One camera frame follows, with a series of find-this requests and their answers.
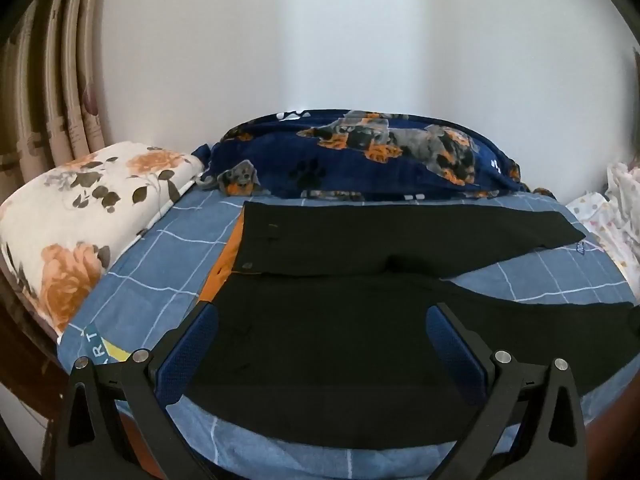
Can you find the white floral pillow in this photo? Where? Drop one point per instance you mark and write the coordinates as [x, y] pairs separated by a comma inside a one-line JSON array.
[[75, 210]]

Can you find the navy dog print blanket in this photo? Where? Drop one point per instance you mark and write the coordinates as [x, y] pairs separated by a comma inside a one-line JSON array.
[[280, 150]]

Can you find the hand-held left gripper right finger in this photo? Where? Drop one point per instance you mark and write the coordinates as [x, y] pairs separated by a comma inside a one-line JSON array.
[[452, 350]]

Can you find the beige patterned curtain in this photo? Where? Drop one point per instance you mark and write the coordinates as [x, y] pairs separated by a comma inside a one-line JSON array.
[[65, 110]]

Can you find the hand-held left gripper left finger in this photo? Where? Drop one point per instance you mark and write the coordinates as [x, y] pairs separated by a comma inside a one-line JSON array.
[[192, 350]]

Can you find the blue checked bed sheet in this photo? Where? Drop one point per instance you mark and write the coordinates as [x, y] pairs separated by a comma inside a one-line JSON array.
[[165, 260]]

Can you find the white polka dot cloth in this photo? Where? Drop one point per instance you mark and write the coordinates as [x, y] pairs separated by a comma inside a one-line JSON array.
[[615, 225]]

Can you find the brown wooden bed frame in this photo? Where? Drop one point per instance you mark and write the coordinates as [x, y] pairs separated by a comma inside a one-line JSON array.
[[25, 355]]

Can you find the black pants with orange lining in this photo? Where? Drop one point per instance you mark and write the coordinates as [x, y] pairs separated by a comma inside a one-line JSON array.
[[325, 335]]

